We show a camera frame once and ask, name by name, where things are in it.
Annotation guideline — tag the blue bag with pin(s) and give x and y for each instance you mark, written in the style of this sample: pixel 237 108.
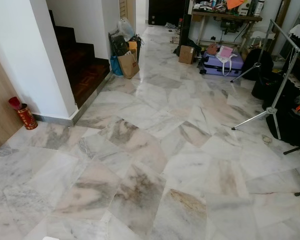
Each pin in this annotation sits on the blue bag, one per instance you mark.
pixel 115 66

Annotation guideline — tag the black equipment bag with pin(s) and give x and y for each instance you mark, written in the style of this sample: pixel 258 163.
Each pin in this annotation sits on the black equipment bag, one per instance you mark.
pixel 270 88

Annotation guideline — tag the wooden table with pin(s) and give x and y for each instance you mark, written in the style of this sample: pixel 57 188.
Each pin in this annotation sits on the wooden table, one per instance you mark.
pixel 225 16

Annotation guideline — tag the dark wooden staircase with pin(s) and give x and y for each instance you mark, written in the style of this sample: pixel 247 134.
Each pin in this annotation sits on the dark wooden staircase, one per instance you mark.
pixel 85 70

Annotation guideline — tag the black backpack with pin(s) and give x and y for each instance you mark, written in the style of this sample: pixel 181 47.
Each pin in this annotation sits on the black backpack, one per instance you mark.
pixel 257 62

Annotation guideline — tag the large black duffel bag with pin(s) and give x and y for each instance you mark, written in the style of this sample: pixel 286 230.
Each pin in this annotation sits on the large black duffel bag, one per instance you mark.
pixel 290 125

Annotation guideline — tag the purple suitcase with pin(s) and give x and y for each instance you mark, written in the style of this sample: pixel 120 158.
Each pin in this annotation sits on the purple suitcase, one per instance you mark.
pixel 220 66

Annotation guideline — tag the orange cloth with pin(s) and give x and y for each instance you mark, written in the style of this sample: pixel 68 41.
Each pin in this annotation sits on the orange cloth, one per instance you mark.
pixel 235 3

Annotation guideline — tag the small brown bag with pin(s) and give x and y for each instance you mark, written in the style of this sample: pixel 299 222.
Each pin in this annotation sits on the small brown bag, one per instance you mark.
pixel 212 49

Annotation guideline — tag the silver crossbar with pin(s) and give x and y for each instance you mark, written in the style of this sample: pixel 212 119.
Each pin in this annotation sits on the silver crossbar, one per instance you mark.
pixel 285 35

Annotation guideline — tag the brown paper bag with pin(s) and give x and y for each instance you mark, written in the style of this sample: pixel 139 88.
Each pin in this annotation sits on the brown paper bag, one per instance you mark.
pixel 128 65

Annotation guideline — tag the silver tripod stand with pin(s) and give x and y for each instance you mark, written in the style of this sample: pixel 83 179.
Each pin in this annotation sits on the silver tripod stand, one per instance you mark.
pixel 286 80
pixel 263 44

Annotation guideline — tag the light wooden cabinet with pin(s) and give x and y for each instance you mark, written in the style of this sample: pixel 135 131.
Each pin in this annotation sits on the light wooden cabinet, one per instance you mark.
pixel 0 115

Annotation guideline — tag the black shopping bag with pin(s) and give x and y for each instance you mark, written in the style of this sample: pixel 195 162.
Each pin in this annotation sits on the black shopping bag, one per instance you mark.
pixel 118 45

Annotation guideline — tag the red patterned cylinder tin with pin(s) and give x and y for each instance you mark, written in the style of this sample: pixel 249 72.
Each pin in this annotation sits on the red patterned cylinder tin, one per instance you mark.
pixel 26 116

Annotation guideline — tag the pink white tote bag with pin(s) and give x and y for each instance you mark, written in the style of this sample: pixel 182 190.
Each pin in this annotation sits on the pink white tote bag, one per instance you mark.
pixel 225 51

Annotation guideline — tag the clear plastic bag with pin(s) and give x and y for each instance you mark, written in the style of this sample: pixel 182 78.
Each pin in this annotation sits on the clear plastic bag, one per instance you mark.
pixel 125 28

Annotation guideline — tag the small brown cardboard box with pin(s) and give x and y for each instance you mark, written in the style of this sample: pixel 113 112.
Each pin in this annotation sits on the small brown cardboard box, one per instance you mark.
pixel 186 54

